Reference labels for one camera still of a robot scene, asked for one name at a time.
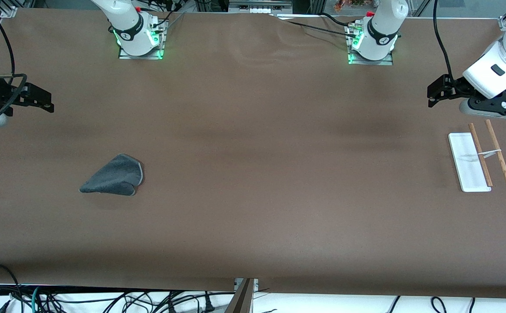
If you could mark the grey microfibre towel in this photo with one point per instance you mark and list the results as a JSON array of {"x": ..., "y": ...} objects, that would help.
[{"x": 116, "y": 176}]

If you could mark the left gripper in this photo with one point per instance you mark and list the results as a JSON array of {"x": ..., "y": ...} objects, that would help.
[{"x": 458, "y": 87}]

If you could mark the white power strip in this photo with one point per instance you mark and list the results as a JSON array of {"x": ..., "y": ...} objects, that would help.
[{"x": 259, "y": 6}]

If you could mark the red orange background clutter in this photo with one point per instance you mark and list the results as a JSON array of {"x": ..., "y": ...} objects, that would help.
[{"x": 351, "y": 4}]

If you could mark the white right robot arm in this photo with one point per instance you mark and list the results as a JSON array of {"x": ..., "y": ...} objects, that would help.
[{"x": 131, "y": 30}]

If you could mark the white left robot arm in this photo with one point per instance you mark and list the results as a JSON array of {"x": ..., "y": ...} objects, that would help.
[{"x": 383, "y": 30}]

